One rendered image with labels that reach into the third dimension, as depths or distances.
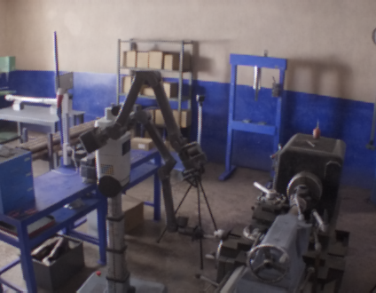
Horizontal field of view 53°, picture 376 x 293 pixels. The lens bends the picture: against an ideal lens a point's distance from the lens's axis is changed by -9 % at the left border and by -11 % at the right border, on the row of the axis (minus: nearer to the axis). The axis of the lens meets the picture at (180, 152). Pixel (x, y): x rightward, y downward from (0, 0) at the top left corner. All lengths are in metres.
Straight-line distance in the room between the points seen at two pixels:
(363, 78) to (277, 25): 1.54
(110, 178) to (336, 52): 4.43
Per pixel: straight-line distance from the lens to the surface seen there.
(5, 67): 8.44
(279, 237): 2.14
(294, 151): 3.10
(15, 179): 3.11
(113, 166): 2.57
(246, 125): 6.10
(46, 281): 3.65
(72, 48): 8.19
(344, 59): 6.26
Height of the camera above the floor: 2.14
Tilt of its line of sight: 17 degrees down
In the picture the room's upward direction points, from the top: 2 degrees clockwise
